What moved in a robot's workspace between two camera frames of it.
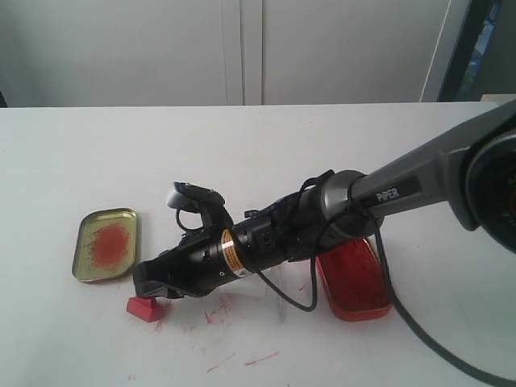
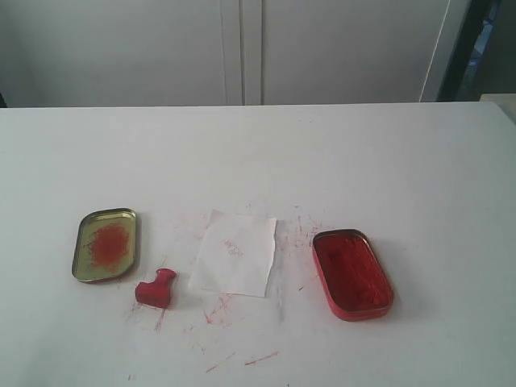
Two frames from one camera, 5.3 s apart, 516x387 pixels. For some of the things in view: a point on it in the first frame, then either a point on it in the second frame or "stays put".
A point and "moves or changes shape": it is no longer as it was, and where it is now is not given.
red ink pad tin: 355,281 stays put
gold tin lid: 105,245 stays put
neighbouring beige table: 498,98 stays put
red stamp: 147,308 moves or changes shape
